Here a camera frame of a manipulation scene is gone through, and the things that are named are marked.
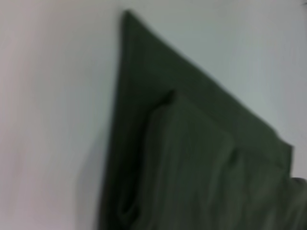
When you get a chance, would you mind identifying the dark green t-shirt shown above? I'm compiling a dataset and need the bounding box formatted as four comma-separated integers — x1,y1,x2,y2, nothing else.
98,9,307,230

